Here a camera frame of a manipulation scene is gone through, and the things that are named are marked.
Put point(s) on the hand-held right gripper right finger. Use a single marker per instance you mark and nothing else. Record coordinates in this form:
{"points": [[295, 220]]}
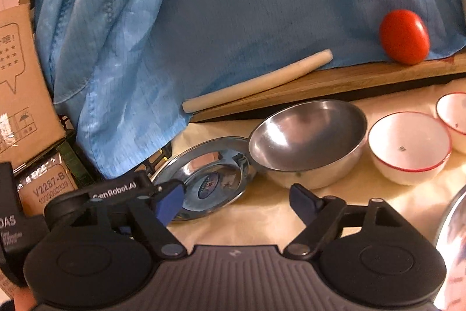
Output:
{"points": [[304, 202]]}

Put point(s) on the wooden cutting board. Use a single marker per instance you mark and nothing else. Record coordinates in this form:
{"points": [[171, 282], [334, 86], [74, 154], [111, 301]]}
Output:
{"points": [[327, 81]]}

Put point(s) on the cream table cover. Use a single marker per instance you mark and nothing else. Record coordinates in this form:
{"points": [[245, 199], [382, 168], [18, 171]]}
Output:
{"points": [[269, 209]]}

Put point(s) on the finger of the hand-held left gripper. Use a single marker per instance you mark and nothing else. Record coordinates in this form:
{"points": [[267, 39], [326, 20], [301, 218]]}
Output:
{"points": [[116, 190]]}

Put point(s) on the cardboard box with printed symbols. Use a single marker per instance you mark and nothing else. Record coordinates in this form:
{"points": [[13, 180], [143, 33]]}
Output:
{"points": [[22, 77]]}

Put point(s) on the large stainless steel plate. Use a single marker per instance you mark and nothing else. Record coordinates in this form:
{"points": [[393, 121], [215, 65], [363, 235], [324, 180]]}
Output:
{"points": [[453, 241]]}

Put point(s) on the white rolling pin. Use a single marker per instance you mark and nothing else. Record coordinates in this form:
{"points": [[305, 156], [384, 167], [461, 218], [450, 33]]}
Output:
{"points": [[255, 81]]}

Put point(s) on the white bowl with red rim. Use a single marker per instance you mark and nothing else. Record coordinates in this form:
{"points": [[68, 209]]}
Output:
{"points": [[455, 114], [407, 147]]}

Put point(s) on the labelled carton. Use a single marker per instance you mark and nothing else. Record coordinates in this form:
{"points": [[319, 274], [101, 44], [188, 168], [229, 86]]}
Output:
{"points": [[47, 183]]}

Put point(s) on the red tomato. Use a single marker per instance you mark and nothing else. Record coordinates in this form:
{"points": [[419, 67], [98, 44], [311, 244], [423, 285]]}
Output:
{"points": [[404, 37]]}

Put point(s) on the stainless steel bowl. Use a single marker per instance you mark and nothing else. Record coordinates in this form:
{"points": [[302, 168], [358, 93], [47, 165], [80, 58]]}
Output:
{"points": [[309, 136]]}

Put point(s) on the green flat board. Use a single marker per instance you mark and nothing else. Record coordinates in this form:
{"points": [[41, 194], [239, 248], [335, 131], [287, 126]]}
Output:
{"points": [[74, 161]]}

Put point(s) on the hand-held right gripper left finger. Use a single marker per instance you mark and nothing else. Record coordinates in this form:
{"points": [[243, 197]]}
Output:
{"points": [[169, 203]]}

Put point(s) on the blue cloth garment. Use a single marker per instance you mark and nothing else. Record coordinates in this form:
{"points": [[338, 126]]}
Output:
{"points": [[255, 5]]}

